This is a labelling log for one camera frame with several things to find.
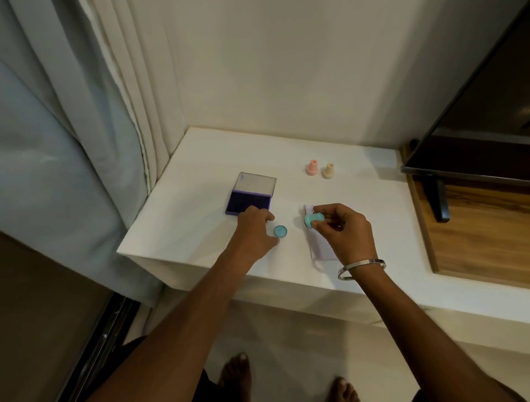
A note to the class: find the person's left hand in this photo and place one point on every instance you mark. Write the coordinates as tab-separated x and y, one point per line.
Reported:
250	236

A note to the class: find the person's right hand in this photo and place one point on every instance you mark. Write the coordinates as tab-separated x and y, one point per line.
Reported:
352	238

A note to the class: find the person's right thumb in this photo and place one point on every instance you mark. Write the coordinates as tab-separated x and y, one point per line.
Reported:
321	224

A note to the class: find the person's left thumb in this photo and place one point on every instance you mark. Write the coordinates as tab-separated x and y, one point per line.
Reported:
274	241

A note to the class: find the teal round stamp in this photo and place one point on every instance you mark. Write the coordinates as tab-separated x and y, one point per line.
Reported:
311	220

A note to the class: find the person's right forearm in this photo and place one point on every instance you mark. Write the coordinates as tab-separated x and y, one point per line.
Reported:
418	335

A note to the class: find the person's left forearm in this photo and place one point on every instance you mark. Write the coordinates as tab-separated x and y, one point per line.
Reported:
174	331

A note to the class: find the teal round stamp cap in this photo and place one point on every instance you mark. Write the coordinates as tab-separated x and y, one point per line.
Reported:
280	230

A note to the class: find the white paper card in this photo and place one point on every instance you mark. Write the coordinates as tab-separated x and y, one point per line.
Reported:
321	248

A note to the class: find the purple ink pad clear lid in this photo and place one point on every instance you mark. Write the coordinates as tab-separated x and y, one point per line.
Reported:
250	194

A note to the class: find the yellow round stamp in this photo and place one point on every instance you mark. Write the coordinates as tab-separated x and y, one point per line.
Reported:
328	170

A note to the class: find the silver metal bangle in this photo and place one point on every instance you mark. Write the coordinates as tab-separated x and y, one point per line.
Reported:
361	265

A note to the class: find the pink round stamp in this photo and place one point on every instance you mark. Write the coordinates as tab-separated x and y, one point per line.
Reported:
312	167

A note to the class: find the black television stand foot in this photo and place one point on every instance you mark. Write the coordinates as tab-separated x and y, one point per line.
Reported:
438	198

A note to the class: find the person's left foot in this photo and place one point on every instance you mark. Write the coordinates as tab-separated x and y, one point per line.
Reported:
235	370

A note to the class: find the person's foot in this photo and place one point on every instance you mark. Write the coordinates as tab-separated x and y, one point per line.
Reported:
344	391
235	370

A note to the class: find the brown wooden panel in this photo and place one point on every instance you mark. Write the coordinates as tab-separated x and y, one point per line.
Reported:
484	232

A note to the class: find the person's right foot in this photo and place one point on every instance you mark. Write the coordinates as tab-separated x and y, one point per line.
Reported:
344	391

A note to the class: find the black sliding door track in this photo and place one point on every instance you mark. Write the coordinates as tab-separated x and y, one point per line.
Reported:
103	343

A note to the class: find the black flat television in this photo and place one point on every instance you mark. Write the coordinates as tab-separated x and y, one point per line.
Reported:
484	103

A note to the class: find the white curtain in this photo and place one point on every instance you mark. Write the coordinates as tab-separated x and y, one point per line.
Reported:
132	78

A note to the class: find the grey-blue curtain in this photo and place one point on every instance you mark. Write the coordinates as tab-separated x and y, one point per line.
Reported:
54	157

